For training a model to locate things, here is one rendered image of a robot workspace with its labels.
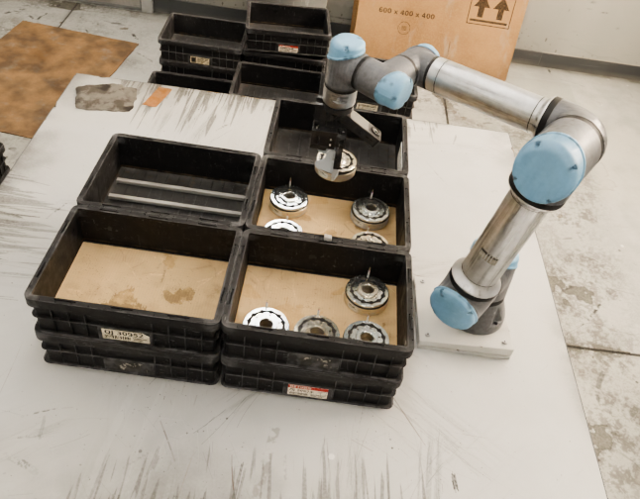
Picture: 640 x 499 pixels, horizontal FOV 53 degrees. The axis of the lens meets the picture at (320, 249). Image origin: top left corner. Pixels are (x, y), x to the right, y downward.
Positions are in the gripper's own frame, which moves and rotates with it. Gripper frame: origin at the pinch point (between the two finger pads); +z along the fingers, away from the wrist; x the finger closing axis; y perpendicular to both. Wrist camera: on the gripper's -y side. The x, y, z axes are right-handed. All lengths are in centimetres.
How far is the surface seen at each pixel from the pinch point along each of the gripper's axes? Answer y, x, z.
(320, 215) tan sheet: 2.1, -1.0, 17.0
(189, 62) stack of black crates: 73, -148, 70
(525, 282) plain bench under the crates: -58, 1, 30
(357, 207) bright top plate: -7.3, -3.1, 14.2
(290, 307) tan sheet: 6.3, 32.7, 15.1
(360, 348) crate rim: -9.0, 48.2, 5.0
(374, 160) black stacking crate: -12.1, -29.6, 18.9
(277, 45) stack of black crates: 31, -150, 55
